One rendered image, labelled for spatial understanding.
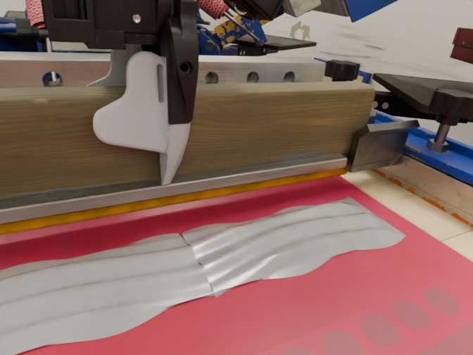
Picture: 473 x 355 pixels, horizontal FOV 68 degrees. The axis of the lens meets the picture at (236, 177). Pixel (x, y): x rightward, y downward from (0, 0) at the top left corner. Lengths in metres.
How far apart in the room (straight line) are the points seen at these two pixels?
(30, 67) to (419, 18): 2.37
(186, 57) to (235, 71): 0.33
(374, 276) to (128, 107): 0.20
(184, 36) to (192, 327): 0.16
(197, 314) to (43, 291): 0.09
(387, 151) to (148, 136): 0.25
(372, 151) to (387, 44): 2.37
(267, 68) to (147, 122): 0.35
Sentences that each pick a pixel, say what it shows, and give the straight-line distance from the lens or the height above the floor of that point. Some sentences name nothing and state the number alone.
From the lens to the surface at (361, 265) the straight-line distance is 0.29.
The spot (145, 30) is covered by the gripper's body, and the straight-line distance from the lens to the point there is 0.23.
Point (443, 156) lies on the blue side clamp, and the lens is 0.41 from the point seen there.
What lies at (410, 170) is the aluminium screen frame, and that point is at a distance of 0.42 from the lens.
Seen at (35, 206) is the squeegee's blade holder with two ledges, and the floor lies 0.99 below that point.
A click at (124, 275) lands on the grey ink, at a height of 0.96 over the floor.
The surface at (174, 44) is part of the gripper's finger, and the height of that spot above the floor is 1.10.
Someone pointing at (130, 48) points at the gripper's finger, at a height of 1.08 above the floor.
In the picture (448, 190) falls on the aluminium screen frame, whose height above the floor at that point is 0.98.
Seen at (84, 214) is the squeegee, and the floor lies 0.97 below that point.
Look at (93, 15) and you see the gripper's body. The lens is 0.22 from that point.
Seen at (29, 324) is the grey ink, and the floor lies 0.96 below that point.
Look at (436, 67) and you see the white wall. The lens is 2.50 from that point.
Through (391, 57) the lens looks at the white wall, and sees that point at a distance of 2.70.
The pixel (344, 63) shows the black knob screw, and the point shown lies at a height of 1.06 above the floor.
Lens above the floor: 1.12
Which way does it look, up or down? 27 degrees down
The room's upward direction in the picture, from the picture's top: 6 degrees clockwise
